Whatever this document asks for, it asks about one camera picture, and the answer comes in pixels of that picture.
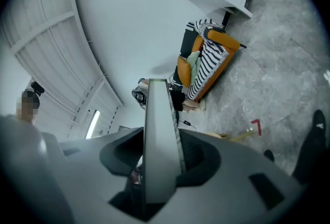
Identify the person's leg with black shoe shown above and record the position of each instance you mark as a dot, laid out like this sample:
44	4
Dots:
310	145

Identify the red tape mark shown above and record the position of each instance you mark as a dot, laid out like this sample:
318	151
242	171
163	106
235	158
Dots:
257	127

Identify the black patterned cushion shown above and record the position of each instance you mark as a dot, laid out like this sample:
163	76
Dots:
188	39

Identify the person's grey top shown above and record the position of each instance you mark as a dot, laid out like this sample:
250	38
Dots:
18	145

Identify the person's head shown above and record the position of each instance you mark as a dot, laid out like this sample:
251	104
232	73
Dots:
27	109

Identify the black and white striped blanket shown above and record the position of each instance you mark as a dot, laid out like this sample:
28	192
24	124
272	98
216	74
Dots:
207	63

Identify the long ceiling light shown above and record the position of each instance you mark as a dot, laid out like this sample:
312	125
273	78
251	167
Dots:
92	125

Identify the grey book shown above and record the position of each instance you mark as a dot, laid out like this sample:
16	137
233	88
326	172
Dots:
157	140

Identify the orange sofa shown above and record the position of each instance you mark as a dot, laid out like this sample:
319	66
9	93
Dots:
221	37

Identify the black head camera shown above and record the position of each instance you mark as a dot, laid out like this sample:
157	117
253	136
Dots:
38	88

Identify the person's black shoe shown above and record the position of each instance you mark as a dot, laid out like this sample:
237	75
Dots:
269	155

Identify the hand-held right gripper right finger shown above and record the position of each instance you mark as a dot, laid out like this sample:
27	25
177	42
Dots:
203	163

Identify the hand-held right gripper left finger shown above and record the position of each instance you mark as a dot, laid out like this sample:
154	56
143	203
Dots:
117	156

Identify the pale green cushion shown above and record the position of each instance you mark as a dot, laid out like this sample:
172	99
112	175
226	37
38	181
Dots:
194	64

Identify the light wooden stick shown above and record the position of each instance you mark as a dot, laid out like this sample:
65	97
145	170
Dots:
241	136

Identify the orange cushion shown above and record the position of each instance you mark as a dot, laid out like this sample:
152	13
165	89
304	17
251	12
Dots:
183	69

